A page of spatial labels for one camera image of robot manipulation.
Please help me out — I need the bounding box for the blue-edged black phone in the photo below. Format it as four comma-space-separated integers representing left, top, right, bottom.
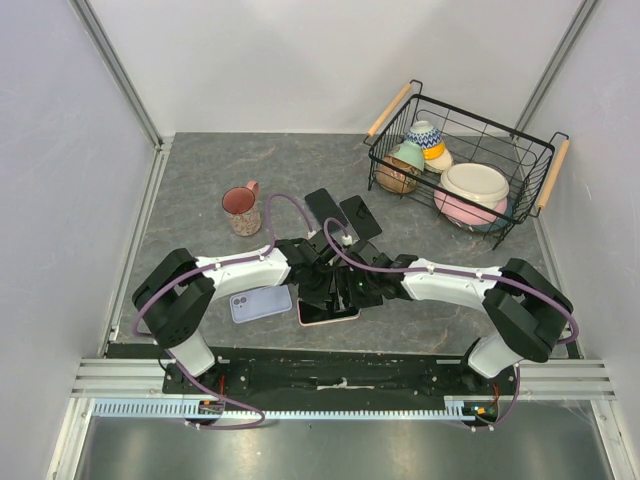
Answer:
304, 188, 349, 228

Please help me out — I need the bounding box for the aluminium frame rail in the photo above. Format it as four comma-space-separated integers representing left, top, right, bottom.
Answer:
71, 359, 164, 398

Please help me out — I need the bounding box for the green bowl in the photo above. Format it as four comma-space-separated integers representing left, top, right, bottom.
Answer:
387, 141, 425, 172

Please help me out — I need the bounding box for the dark green phone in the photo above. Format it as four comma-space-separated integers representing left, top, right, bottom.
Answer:
298, 298, 359, 324

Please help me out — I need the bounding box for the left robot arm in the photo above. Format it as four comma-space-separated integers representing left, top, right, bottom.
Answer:
132, 232, 336, 393

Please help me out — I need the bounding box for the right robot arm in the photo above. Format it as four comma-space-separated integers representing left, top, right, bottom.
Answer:
330, 241, 579, 394

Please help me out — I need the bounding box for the pink phone case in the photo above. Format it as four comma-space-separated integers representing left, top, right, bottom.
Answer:
296, 297, 362, 328

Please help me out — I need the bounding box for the slotted cable duct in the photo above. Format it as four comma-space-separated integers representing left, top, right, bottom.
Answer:
93, 399, 475, 421

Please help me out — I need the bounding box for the lavender phone case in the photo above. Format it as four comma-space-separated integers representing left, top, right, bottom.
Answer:
229, 286, 292, 324

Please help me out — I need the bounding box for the teal bowl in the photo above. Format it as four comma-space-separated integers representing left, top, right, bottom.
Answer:
467, 200, 513, 233

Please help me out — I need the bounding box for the cream bowl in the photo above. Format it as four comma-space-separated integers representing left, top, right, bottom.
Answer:
440, 163, 509, 203

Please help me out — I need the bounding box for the blue patterned bowl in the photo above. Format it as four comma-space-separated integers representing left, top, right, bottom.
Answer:
405, 120, 442, 150

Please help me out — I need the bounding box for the yellow white bowl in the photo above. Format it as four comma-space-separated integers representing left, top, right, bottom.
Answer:
423, 142, 453, 173

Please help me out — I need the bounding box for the black wire basket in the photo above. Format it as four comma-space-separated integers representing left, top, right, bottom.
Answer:
364, 80, 569, 246

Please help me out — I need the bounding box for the pink bowl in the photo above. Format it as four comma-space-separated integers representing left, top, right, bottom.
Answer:
434, 190, 508, 225

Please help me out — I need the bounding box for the black phone with stand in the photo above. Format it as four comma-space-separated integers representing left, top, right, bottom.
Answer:
339, 195, 382, 240

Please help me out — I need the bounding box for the brown bowl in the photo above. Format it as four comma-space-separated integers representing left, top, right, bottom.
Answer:
375, 156, 421, 195

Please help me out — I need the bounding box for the pink floral mug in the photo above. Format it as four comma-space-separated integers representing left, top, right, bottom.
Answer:
222, 181, 262, 237

